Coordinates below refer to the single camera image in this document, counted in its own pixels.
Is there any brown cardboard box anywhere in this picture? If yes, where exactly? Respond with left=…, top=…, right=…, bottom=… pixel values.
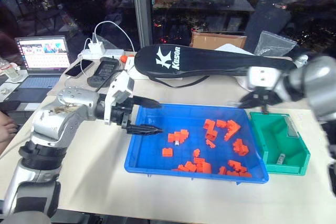
left=190, top=30, right=248, bottom=50

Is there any white charging cable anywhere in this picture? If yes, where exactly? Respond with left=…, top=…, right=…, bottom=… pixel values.
left=65, top=20, right=137, bottom=78

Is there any white charger plug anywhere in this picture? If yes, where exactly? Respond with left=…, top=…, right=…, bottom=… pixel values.
left=88, top=41, right=105, bottom=54

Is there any clear plastic cup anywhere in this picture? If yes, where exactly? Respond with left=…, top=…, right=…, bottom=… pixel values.
left=0, top=57, right=22, bottom=83

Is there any white power strip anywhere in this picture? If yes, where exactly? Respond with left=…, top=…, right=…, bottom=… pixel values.
left=77, top=48, right=125, bottom=61

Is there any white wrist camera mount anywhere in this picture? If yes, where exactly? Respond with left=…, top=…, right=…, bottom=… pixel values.
left=103, top=71, right=135, bottom=125
left=247, top=66, right=284, bottom=91

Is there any black smartphone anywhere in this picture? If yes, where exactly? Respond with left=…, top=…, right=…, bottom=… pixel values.
left=65, top=59, right=95, bottom=78

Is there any person's bare hand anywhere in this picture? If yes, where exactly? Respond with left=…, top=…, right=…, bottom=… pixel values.
left=0, top=111, right=19, bottom=144

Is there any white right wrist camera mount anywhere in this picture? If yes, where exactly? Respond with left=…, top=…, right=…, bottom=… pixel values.
left=247, top=66, right=284, bottom=91

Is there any grey window frame post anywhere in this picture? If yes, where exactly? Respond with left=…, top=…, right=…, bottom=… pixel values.
left=130, top=0, right=154, bottom=51

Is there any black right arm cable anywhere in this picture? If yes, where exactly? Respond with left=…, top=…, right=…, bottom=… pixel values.
left=320, top=121, right=336, bottom=198

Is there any orange L-shaped brick assembly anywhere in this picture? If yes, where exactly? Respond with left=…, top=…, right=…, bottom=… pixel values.
left=224, top=119, right=242, bottom=141

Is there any black Kason racket bag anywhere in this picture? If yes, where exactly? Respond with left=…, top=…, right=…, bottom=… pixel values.
left=133, top=42, right=296, bottom=89

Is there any green plastic bin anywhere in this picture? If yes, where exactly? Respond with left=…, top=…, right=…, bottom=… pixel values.
left=248, top=111, right=311, bottom=176

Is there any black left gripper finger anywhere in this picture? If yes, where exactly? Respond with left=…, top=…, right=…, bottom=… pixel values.
left=125, top=123, right=165, bottom=136
left=131, top=96, right=163, bottom=109

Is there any blue plastic bin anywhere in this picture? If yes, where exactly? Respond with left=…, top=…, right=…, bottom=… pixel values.
left=124, top=102, right=270, bottom=185

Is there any black handheld device case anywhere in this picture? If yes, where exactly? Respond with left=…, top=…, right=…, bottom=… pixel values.
left=87, top=56, right=122, bottom=88

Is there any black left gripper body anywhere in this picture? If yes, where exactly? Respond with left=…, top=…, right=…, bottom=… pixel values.
left=111, top=98, right=134, bottom=128

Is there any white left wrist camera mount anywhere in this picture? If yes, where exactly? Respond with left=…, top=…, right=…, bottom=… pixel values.
left=103, top=71, right=135, bottom=125

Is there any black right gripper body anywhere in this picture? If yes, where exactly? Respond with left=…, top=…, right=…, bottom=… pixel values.
left=240, top=87, right=284, bottom=109

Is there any open laptop computer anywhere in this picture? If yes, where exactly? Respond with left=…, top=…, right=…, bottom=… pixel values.
left=5, top=36, right=71, bottom=103

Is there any clear plastic zip bag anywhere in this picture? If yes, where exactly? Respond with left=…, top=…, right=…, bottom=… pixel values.
left=253, top=30, right=298, bottom=57

